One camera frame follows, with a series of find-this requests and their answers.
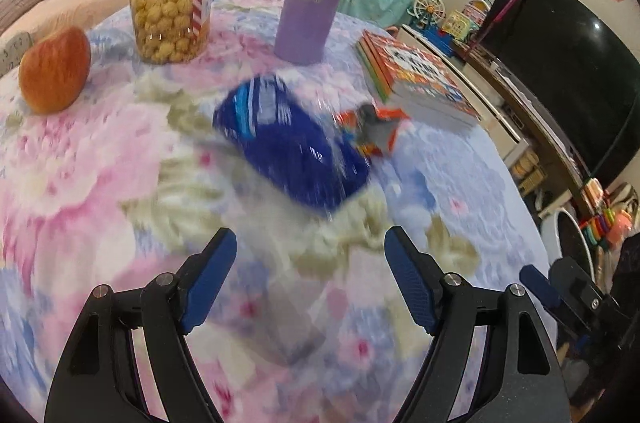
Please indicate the striped pink cushion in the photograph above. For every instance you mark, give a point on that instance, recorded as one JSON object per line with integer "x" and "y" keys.
{"x": 20, "y": 0}

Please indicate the red torn wrapper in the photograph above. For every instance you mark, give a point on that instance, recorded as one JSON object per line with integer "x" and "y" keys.
{"x": 375, "y": 128}

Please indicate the colourful toy box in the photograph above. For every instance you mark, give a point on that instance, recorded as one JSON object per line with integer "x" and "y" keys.
{"x": 457, "y": 25}

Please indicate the stack of picture books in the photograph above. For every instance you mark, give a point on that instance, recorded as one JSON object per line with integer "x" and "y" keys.
{"x": 420, "y": 73}

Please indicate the red and white box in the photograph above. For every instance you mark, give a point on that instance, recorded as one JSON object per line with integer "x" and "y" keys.
{"x": 593, "y": 190}

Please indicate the round colourful toy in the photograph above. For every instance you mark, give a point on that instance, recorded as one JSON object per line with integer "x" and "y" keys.
{"x": 479, "y": 9}

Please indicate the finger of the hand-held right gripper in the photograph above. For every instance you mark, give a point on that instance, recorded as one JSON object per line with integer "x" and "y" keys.
{"x": 540, "y": 285}
{"x": 582, "y": 285}

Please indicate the pink plastic toy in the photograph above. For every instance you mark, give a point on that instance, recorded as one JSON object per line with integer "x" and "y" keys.
{"x": 622, "y": 225}

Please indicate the peach blanket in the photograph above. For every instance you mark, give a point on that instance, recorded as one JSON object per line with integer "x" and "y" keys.
{"x": 85, "y": 3}

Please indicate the striped bag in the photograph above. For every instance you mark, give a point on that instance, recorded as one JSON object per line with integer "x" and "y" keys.
{"x": 625, "y": 195}

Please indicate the black flat television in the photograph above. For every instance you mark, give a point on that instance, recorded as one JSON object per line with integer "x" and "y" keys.
{"x": 565, "y": 68}

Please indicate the dark blue snack packet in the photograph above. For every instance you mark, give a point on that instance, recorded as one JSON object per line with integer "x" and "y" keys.
{"x": 290, "y": 138}

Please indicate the ferris wheel toy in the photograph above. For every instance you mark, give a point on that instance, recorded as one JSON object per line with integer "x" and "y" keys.
{"x": 426, "y": 10}

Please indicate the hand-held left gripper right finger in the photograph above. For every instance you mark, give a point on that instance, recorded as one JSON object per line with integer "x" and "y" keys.
{"x": 407, "y": 278}

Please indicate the pink stick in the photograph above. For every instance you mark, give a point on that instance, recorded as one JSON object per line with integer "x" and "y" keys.
{"x": 505, "y": 10}

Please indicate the floral tablecloth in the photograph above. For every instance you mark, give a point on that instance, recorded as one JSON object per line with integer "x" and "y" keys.
{"x": 100, "y": 203}

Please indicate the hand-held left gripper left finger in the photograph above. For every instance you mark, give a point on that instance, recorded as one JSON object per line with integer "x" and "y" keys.
{"x": 210, "y": 283}

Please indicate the red apple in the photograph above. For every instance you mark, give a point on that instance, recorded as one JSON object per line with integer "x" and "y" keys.
{"x": 52, "y": 70}

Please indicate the white trash bin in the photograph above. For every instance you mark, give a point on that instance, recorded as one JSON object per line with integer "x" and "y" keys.
{"x": 555, "y": 233}

